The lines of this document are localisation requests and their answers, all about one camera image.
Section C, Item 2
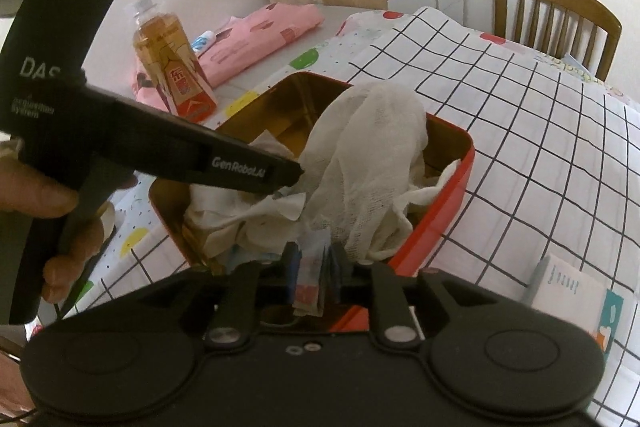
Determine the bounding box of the white and blue tube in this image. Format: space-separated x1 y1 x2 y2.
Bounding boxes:
192 30 219 53

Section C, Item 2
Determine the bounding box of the white gauze cloth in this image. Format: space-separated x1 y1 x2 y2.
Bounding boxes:
299 81 429 264

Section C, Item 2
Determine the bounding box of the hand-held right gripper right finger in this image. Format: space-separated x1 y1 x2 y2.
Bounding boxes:
327 242 482 354

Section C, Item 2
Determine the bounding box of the pink printed cloth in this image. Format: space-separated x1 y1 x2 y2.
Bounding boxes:
132 2 324 108

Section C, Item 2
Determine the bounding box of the wooden chair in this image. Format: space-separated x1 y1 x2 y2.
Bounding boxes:
492 0 623 81

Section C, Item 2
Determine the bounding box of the checkered tablecloth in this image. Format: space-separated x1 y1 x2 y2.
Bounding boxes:
340 6 640 424

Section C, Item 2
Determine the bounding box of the red tin box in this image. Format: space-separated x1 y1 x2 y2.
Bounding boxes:
148 72 476 336

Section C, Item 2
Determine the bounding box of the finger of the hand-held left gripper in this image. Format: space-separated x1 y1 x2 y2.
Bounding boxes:
82 84 305 198

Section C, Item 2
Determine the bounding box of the printed paper sheet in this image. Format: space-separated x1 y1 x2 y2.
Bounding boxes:
542 51 622 84

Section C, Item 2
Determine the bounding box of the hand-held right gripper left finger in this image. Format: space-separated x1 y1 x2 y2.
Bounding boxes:
131 243 302 354

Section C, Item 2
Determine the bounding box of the person's left hand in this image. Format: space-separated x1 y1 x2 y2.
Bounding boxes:
0 140 115 305

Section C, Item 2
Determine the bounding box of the cartoon printed wipes packet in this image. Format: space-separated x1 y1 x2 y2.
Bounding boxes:
292 231 332 319

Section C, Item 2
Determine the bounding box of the white and teal tissue pack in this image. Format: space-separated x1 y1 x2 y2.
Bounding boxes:
522 254 626 354

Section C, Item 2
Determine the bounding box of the amber drink bottle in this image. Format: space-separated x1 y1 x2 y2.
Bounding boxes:
132 0 219 124

